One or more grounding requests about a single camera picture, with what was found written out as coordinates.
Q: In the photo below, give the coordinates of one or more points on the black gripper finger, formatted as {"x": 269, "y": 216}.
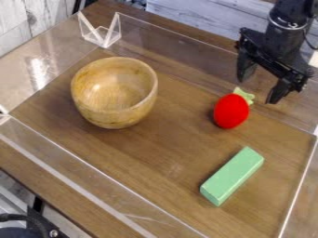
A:
{"x": 246, "y": 66}
{"x": 279, "y": 91}

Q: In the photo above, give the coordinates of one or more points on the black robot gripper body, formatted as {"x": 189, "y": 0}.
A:
{"x": 275, "y": 51}

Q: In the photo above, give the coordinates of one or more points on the red plush apple toy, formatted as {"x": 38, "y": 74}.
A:
{"x": 231, "y": 109}

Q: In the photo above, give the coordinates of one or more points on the light wooden bowl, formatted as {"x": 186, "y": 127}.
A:
{"x": 114, "y": 91}

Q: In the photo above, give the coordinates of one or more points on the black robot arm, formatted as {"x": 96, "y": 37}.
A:
{"x": 294, "y": 13}

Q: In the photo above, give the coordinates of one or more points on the green rectangular block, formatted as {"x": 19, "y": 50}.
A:
{"x": 233, "y": 174}

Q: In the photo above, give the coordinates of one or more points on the black clamp with bolt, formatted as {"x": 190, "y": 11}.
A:
{"x": 42, "y": 225}

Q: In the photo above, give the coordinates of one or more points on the clear acrylic corner bracket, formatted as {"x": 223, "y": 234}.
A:
{"x": 100, "y": 36}

